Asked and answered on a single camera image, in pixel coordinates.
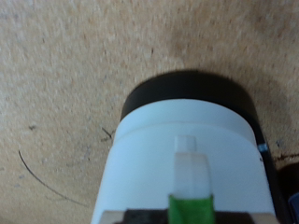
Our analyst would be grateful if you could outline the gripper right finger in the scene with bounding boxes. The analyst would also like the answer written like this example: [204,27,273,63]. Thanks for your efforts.
[213,210,280,224]

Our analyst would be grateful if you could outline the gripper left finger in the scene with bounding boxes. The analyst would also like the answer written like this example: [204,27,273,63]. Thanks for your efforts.
[101,209,171,224]

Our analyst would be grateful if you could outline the black Keurig coffee machine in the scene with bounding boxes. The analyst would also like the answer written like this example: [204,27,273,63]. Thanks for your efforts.
[120,69,299,224]

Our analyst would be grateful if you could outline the white mug with green-taped handle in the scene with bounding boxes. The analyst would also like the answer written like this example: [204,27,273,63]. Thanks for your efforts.
[90,98,280,224]

